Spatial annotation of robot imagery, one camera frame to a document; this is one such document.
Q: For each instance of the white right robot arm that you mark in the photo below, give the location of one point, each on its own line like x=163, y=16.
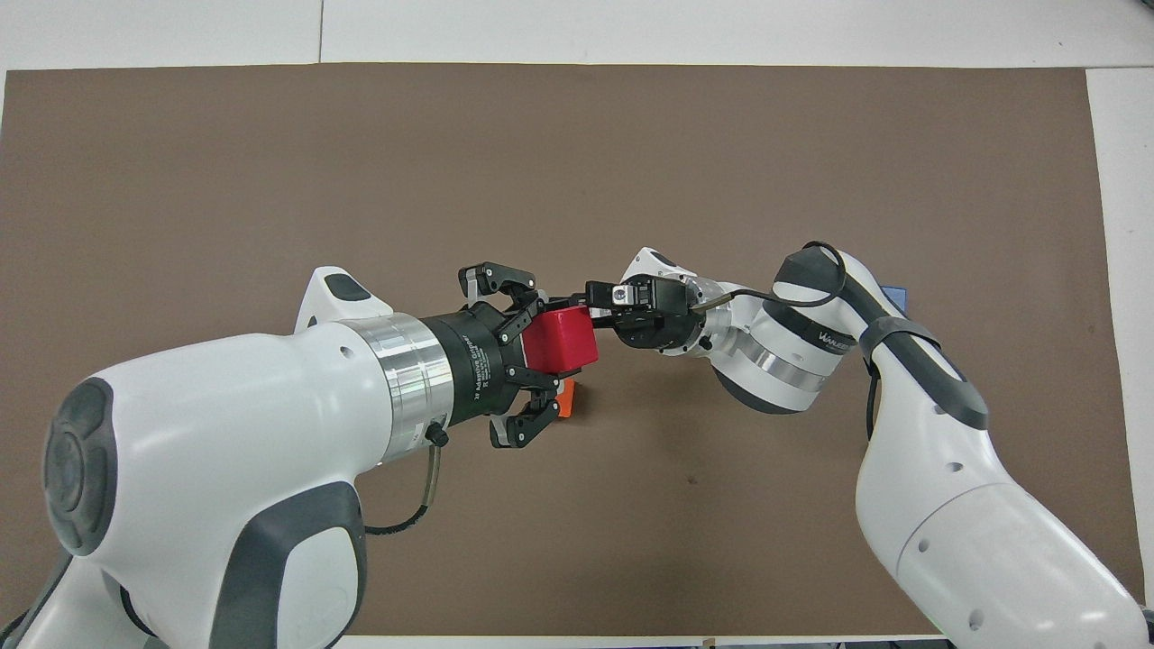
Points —
x=929, y=505

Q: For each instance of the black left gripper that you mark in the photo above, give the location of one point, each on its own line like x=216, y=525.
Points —
x=473, y=361

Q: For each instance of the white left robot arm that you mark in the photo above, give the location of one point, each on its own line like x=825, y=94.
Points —
x=225, y=451

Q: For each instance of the orange wooden block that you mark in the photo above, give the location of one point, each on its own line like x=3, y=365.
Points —
x=566, y=398

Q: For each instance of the brown table mat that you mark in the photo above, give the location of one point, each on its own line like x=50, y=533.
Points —
x=577, y=162

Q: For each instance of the blue wooden block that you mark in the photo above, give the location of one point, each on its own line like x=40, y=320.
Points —
x=895, y=296

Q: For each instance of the red wooden block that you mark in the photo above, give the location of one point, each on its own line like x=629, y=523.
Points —
x=561, y=341

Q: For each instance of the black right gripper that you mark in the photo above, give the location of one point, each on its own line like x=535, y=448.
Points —
x=667, y=324

